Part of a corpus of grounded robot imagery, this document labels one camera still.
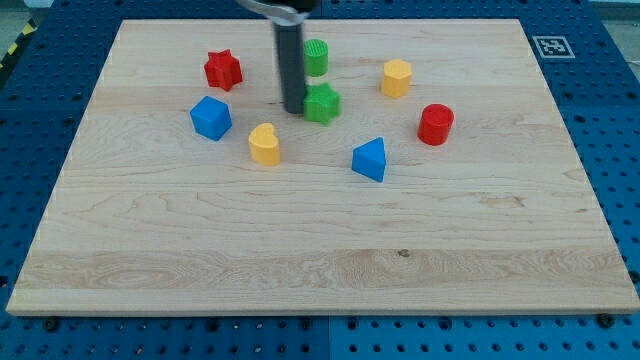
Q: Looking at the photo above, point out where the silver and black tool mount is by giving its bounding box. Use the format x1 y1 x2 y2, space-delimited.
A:
236 0 321 24

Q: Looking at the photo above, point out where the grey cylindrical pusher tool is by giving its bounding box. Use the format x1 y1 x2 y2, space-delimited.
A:
273 23 307 114

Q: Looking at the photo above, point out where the green cylinder block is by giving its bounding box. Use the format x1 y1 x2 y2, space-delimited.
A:
304 39 329 77

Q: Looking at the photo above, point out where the green star block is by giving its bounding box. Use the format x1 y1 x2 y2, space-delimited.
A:
303 83 341 125

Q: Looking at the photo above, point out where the red star block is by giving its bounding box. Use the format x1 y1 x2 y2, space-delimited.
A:
204 49 243 92

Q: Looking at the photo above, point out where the yellow heart block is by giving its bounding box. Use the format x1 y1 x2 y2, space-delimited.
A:
248 122 281 166

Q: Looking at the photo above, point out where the blue cube block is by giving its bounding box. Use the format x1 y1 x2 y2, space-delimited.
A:
189 96 232 141

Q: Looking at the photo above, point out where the yellow hexagon block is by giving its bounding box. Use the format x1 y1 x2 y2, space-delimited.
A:
381 59 413 98

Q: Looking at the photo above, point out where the blue triangle block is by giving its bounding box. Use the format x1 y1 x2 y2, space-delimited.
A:
351 137 387 182

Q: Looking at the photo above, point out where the red cylinder block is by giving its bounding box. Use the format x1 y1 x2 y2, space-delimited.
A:
417 103 455 146

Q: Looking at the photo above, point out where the wooden board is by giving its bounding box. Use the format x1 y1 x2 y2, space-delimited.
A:
7 19 639 317

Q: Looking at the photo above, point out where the yellow black hazard tape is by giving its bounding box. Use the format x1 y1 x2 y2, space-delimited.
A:
1 18 38 72

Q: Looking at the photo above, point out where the white fiducial marker tag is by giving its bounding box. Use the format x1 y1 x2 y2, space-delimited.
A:
533 35 575 59

